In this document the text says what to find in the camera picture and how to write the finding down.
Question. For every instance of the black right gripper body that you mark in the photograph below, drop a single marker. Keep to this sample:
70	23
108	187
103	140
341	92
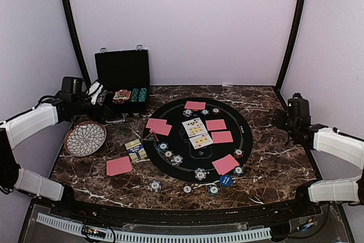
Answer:
289	127

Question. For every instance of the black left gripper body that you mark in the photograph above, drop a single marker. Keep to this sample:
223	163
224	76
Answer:
79	111

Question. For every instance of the red chip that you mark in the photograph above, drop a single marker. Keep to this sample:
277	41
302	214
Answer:
216	111
238	153

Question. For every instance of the red card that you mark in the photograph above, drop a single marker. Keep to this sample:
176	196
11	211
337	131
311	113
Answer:
225	164
165	129
195	105
156	124

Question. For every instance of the face-down board card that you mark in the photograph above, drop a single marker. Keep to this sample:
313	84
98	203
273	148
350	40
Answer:
222	137
213	125

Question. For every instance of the red playing card deck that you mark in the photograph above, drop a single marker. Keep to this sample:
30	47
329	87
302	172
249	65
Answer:
118	166

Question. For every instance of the blue small blind button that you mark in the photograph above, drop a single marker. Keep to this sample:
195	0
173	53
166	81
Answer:
226	180

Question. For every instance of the white blue chip top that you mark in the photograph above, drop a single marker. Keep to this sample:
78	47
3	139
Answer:
187	112

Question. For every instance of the orange chip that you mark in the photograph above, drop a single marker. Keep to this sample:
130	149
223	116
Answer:
168	154

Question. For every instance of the face-up heart card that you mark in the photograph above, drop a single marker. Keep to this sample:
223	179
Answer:
201	141

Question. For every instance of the face-up nine of clubs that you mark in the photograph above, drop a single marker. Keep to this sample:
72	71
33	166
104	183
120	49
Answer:
194	127

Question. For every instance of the teal blue chip stack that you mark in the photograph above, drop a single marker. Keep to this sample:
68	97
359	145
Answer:
213	190

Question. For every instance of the white blue chip bottom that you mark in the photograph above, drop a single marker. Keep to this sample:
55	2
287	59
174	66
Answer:
200	174

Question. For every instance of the blue white chip stack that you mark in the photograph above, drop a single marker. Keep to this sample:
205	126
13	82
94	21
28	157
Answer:
155	186

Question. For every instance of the brown white chip stack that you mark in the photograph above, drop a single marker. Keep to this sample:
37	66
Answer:
187	190

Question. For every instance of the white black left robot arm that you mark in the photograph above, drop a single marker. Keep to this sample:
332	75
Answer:
18	129

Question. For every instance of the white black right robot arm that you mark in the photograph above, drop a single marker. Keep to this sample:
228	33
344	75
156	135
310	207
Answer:
338	154

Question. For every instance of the red dice set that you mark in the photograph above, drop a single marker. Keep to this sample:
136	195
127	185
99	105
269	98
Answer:
118	101

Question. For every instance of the boxed card deck in case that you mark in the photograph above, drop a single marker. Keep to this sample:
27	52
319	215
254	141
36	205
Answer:
122	95

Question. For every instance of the black poker chip case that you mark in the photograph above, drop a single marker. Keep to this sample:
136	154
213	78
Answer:
125	69

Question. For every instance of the floral ceramic plate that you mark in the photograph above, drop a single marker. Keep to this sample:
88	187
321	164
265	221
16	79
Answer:
85	139

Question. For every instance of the teal chip row left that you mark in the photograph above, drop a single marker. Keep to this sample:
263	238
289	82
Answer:
134	95

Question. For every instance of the teal chip row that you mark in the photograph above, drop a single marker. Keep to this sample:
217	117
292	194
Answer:
142	94
134	95

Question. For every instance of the teal chip row right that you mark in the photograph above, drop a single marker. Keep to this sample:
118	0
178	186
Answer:
142	94

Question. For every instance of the gold blue card box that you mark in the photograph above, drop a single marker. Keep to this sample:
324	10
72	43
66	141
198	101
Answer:
135	150

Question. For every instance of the red triangular all-in button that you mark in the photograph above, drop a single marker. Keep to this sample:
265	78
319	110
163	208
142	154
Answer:
151	137

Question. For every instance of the round black poker mat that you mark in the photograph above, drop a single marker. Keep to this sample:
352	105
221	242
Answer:
179	143

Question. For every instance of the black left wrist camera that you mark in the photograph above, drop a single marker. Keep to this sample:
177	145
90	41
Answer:
71	88

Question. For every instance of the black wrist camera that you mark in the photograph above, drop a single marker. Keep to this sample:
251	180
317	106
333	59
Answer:
71	88
298	107

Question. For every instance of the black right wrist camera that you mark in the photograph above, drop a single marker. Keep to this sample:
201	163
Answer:
298	107

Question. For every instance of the white cable duct strip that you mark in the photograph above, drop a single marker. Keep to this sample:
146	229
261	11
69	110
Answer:
150	233

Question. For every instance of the black left frame post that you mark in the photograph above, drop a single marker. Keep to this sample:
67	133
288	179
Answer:
75	41

